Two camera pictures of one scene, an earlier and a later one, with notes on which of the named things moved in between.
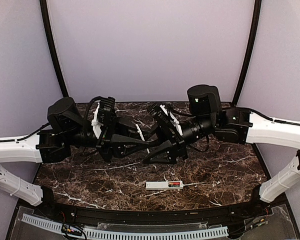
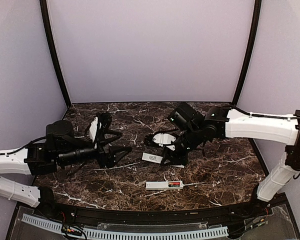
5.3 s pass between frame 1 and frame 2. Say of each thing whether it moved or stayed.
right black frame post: stayed
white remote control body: stayed
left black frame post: stayed
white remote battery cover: moved
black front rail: stayed
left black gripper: moved
